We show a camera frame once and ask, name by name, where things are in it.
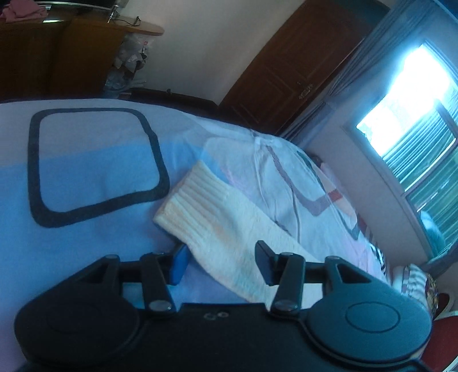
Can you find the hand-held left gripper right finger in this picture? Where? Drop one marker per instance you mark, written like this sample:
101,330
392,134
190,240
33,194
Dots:
264,266

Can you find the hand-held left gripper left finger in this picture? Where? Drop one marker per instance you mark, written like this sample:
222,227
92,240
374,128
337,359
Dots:
180,266

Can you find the black white red striped cloth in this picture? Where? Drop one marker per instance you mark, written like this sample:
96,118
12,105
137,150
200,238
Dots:
379,259

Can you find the striped pillow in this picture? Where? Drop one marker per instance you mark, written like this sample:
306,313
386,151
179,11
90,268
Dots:
408,286

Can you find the black bench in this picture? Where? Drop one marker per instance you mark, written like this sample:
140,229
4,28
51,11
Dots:
179,102

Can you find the colourful patterned cloth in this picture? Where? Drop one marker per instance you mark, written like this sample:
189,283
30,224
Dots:
433,291

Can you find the red headboard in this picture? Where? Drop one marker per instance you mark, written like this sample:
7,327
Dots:
443,336

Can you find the brown wooden door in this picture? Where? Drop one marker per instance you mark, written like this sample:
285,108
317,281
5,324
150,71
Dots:
286,68

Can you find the window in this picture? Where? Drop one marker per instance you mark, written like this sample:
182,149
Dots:
418,136

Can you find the pile of plastic bags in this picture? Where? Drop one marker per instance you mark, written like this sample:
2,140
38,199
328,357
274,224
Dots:
128,64

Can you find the blue-grey curtain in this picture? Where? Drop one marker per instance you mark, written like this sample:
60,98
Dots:
352,68

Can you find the wooden desk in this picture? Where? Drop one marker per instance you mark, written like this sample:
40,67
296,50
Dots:
53,57

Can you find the metal stand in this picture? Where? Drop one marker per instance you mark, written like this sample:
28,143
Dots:
114,12

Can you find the pink cloth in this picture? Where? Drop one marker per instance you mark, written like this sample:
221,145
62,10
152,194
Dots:
21,10

